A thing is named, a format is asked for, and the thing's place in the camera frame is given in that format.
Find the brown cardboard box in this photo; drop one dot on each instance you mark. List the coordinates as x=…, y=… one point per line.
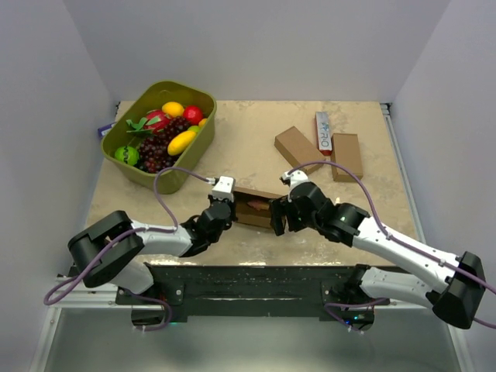
x=247, y=215

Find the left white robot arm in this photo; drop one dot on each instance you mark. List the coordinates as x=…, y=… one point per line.
x=105, y=251

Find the closed brown box middle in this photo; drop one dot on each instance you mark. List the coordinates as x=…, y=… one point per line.
x=297, y=149

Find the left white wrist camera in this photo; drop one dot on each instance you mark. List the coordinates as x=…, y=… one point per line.
x=223, y=188

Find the toothpaste box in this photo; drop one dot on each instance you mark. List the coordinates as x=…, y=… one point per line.
x=323, y=133

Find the green toy watermelon ball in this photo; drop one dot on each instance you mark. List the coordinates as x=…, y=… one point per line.
x=127, y=155

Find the pink toy ice cream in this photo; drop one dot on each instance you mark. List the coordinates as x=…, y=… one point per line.
x=259, y=205

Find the red toy apple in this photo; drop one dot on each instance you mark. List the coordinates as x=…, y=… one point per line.
x=193, y=114

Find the blue white packet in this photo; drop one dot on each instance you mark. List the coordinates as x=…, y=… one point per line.
x=103, y=130

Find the pink toy dragon fruit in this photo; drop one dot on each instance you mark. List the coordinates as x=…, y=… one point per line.
x=156, y=121

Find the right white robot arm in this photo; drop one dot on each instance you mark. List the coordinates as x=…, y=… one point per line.
x=450, y=285

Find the dark red toy grapes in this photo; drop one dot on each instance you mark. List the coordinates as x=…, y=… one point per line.
x=153, y=155

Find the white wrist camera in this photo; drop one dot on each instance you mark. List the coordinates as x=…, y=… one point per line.
x=294, y=178
x=223, y=188

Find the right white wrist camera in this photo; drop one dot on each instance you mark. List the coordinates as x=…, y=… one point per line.
x=294, y=178

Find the yellow toy lemon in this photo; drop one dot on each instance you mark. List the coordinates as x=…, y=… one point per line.
x=172, y=109

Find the closed brown box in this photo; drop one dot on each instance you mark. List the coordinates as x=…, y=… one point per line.
x=346, y=153
x=297, y=149

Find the yellow toy mango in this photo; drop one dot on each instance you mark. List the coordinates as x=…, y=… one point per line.
x=180, y=142

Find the green plastic basket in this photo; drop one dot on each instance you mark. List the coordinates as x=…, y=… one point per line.
x=128, y=131

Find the purple toy grapes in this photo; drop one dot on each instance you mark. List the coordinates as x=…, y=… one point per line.
x=175, y=127

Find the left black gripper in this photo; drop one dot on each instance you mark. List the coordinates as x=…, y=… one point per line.
x=232, y=216

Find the closed brown box right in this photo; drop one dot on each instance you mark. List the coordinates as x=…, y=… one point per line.
x=346, y=153

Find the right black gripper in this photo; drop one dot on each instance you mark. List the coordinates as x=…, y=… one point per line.
x=279, y=208

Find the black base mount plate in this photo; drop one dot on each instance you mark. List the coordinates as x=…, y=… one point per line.
x=327, y=293

